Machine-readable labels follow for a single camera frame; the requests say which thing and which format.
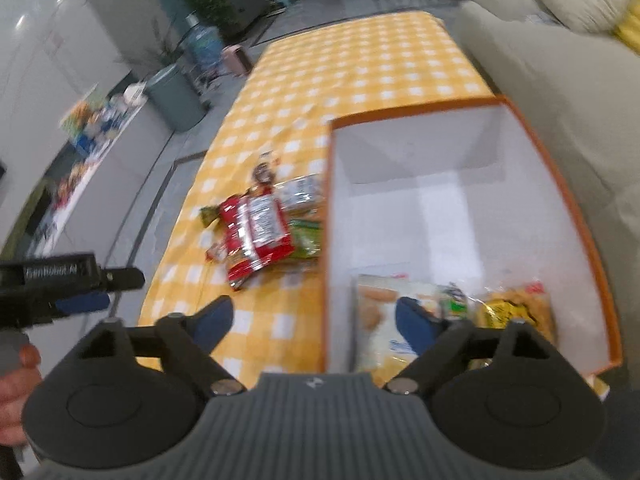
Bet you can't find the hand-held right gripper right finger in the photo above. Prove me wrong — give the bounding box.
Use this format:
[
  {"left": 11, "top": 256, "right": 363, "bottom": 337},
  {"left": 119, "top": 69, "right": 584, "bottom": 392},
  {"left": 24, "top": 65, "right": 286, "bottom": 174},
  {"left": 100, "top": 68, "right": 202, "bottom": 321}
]
[{"left": 387, "top": 296, "right": 558, "bottom": 400}]

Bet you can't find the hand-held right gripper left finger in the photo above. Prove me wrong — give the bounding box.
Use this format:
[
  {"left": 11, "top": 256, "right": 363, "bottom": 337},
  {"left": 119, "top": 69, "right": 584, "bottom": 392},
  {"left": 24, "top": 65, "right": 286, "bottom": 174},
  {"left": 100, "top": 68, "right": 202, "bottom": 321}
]
[{"left": 75, "top": 296, "right": 247, "bottom": 400}]

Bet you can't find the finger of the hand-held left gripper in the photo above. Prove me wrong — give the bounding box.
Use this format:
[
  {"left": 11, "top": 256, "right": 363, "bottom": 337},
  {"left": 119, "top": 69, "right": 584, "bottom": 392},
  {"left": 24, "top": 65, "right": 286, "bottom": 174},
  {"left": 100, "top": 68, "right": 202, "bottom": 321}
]
[
  {"left": 99, "top": 267, "right": 146, "bottom": 292},
  {"left": 54, "top": 293, "right": 111, "bottom": 318}
]

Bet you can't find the white yellow chips packet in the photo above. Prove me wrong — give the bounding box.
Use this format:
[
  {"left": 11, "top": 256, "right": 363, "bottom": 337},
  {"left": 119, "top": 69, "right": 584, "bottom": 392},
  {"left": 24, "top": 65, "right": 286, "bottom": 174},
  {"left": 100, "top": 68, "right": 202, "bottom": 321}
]
[{"left": 354, "top": 274, "right": 451, "bottom": 374}]

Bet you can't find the clear yellow snack packet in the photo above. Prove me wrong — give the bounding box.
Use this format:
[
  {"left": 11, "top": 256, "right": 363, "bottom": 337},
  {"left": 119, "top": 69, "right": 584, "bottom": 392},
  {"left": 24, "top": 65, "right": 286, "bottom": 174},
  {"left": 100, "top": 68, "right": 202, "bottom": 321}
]
[{"left": 475, "top": 282, "right": 559, "bottom": 347}]

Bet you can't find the red snack packet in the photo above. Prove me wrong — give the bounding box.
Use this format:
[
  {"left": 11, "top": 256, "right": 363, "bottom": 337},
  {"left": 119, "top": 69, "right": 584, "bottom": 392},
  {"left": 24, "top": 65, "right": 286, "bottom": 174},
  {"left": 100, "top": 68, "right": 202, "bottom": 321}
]
[{"left": 216, "top": 192, "right": 296, "bottom": 294}]

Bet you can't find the orange cardboard box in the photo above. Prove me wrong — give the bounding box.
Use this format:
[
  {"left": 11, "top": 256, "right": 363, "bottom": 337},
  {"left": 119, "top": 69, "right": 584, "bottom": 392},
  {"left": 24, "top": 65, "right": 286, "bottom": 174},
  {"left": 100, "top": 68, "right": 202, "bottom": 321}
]
[{"left": 320, "top": 95, "right": 624, "bottom": 377}]

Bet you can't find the light green snack packet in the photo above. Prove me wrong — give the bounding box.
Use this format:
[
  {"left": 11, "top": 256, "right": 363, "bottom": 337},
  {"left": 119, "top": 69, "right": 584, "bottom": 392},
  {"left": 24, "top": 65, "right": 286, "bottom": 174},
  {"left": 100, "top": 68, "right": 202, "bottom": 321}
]
[{"left": 287, "top": 217, "right": 326, "bottom": 261}]

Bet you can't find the clear white-label snack packet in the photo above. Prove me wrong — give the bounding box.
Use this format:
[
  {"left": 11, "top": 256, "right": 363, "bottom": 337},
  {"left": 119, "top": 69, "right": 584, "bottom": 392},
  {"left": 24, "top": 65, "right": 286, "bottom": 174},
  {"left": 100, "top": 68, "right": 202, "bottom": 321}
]
[{"left": 272, "top": 174, "right": 327, "bottom": 211}]

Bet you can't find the small round brown snack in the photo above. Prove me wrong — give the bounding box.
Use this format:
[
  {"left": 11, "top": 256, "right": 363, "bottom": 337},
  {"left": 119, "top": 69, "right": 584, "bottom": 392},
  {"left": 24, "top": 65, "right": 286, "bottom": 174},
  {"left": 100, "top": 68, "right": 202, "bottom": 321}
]
[{"left": 250, "top": 152, "right": 281, "bottom": 187}]

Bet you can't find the person's left hand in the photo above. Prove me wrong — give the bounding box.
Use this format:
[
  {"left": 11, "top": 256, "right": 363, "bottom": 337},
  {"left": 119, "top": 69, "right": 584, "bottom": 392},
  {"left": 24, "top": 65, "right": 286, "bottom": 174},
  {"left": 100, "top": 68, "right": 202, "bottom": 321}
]
[{"left": 0, "top": 345, "right": 44, "bottom": 445}]

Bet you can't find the white low cabinet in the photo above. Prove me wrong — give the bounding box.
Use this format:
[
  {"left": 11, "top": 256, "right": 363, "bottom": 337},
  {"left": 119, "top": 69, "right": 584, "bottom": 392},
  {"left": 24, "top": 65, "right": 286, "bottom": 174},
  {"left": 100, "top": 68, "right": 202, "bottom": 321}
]
[{"left": 0, "top": 95, "right": 152, "bottom": 261}]

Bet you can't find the colourful photo card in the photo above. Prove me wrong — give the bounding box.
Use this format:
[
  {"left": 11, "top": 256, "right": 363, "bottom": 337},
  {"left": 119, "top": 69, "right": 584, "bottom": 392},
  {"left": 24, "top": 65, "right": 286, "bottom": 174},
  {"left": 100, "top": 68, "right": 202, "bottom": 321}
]
[{"left": 59, "top": 85, "right": 109, "bottom": 159}]

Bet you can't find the white cap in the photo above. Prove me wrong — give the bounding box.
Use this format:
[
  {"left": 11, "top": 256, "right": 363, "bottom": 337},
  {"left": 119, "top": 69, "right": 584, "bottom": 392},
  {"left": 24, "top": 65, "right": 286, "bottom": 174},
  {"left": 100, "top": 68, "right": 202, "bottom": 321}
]
[{"left": 122, "top": 82, "right": 149, "bottom": 106}]

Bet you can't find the grey trash bin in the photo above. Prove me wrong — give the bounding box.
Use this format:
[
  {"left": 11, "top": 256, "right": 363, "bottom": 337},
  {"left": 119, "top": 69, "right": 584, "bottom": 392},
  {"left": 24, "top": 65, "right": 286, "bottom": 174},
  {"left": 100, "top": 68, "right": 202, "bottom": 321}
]
[{"left": 145, "top": 62, "right": 209, "bottom": 134}]

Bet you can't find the long-leaf potted plant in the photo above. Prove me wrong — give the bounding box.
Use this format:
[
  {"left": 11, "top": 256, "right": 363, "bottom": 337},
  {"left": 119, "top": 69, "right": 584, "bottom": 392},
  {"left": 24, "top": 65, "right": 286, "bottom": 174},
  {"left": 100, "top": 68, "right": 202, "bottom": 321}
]
[{"left": 149, "top": 10, "right": 187, "bottom": 72}]

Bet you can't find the blue water bottle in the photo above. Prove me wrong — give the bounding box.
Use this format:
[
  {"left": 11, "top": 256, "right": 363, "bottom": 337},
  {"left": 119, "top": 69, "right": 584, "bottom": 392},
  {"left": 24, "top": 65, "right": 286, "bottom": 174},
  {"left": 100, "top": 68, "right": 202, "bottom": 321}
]
[{"left": 185, "top": 22, "right": 224, "bottom": 79}]

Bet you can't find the pink space heater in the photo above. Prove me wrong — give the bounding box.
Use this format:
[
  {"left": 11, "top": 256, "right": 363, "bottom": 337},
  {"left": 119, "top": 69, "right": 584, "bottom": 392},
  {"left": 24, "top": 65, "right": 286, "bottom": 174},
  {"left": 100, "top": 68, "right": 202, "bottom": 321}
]
[{"left": 220, "top": 44, "right": 254, "bottom": 77}]

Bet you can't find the yellow checked tablecloth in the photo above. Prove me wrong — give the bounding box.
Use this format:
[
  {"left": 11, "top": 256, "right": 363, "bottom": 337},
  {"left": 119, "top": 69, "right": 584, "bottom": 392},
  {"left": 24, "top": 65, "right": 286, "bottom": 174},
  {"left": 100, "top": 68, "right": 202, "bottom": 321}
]
[{"left": 137, "top": 10, "right": 501, "bottom": 391}]

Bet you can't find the beige sofa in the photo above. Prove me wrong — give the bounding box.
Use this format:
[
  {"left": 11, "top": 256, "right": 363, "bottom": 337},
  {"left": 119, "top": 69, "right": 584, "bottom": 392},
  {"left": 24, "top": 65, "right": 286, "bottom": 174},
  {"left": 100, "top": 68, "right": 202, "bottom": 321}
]
[{"left": 452, "top": 0, "right": 640, "bottom": 281}]

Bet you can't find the yellow pillow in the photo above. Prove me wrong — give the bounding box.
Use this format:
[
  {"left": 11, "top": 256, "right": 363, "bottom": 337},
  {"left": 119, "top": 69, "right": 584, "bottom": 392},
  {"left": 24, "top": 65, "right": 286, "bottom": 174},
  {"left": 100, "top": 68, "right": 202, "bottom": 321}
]
[{"left": 612, "top": 0, "right": 640, "bottom": 56}]

